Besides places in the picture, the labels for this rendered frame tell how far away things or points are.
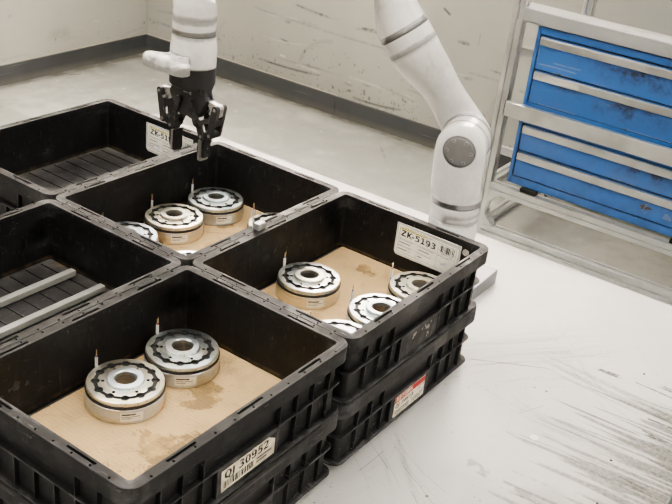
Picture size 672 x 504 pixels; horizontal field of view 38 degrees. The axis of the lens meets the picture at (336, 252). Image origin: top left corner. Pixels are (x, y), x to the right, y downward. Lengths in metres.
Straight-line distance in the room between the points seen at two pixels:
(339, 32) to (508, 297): 3.02
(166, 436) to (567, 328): 0.90
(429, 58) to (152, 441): 0.84
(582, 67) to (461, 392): 1.87
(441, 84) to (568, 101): 1.63
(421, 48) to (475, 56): 2.73
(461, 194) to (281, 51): 3.34
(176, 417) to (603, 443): 0.69
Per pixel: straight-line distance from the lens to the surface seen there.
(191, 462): 1.10
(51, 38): 5.19
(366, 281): 1.65
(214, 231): 1.76
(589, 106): 3.35
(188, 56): 1.58
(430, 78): 1.76
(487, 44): 4.42
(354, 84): 4.81
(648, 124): 3.30
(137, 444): 1.26
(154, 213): 1.75
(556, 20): 3.32
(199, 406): 1.32
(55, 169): 2.00
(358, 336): 1.31
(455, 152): 1.75
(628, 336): 1.92
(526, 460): 1.53
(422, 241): 1.65
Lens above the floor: 1.62
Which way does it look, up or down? 27 degrees down
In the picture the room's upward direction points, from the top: 7 degrees clockwise
